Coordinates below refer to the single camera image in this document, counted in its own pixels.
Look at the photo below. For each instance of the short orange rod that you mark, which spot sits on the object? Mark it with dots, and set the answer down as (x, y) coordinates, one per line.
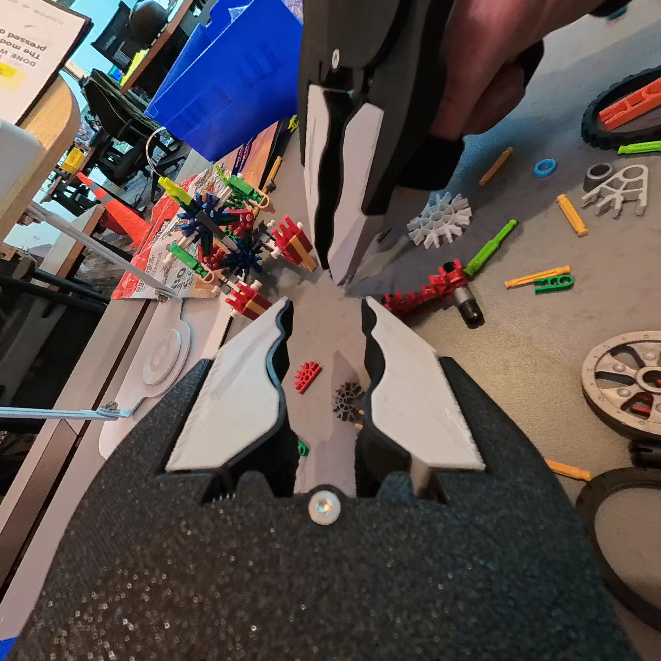
(495, 166)
(532, 279)
(572, 215)
(568, 470)

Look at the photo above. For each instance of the small yellow clip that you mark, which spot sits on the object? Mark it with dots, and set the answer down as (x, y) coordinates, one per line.
(293, 124)

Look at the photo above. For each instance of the grey cylindrical spacer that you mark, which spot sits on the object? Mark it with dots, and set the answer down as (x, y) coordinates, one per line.
(591, 183)

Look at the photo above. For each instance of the blue plastic storage bin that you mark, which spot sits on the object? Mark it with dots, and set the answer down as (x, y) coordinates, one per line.
(222, 93)

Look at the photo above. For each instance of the white triangular connector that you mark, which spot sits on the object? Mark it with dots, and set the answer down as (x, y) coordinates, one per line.
(644, 186)

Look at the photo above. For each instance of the orange ladder connector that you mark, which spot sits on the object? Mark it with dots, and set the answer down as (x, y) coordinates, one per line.
(630, 108)

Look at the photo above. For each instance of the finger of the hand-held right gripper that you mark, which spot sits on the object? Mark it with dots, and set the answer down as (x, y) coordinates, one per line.
(356, 206)
(314, 155)

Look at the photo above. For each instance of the white snowflake connector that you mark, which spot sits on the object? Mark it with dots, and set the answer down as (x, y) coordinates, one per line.
(439, 221)

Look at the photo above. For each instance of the small red connector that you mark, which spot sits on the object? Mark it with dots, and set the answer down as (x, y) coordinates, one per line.
(643, 405)
(307, 377)

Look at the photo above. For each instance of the black ball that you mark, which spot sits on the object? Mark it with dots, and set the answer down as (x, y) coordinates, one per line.
(148, 15)

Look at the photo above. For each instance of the white plastic device box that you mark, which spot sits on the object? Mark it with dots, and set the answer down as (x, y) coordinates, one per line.
(18, 170)

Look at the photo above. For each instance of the dark grey snowflake connector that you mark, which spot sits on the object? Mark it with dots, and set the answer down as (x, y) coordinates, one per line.
(346, 400)

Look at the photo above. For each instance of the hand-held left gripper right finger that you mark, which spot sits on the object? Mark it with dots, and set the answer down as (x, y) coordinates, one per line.
(413, 403)

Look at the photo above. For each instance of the red printed toy package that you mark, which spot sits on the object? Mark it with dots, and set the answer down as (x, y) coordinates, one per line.
(149, 258)

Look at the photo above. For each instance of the person's right hand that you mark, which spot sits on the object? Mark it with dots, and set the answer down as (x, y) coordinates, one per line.
(490, 51)

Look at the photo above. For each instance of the black rubber tyre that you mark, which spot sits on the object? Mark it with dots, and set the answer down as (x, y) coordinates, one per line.
(591, 129)
(583, 511)

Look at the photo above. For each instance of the long wooden workbench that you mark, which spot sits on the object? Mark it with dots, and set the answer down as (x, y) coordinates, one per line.
(155, 49)

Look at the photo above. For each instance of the multicoloured construction toy model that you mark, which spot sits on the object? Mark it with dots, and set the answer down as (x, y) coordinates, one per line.
(232, 242)

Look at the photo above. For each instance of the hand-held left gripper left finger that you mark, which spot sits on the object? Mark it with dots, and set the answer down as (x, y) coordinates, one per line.
(232, 392)

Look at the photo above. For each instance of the black furniture frame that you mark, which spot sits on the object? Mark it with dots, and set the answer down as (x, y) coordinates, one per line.
(41, 320)

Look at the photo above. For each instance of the yellow connector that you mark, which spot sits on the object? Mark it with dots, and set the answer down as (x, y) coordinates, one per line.
(358, 413)

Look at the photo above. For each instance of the small green connector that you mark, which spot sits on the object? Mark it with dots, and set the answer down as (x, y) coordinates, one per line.
(303, 448)

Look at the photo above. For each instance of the printed instruction sheet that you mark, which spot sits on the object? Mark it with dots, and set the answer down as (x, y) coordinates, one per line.
(36, 51)

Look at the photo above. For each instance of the orange traffic cone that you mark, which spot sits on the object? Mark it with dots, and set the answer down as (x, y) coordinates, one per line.
(124, 222)

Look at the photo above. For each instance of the long yellow rod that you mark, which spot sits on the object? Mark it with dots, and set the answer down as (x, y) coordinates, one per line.
(273, 173)

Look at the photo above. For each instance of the green clip connector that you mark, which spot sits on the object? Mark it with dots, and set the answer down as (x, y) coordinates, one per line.
(542, 287)

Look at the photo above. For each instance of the silver wheel hub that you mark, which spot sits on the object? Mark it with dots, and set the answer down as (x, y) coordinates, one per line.
(594, 372)

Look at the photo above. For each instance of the red connector and shaft assembly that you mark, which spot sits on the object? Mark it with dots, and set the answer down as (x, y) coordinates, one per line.
(428, 289)

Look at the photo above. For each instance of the black office chair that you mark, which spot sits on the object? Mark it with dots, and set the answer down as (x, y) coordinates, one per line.
(119, 119)

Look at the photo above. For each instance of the orange printed booklet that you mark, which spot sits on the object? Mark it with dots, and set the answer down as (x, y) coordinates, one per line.
(258, 149)

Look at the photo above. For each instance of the lime green plastic rod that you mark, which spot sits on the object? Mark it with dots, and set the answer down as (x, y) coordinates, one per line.
(490, 248)
(640, 148)

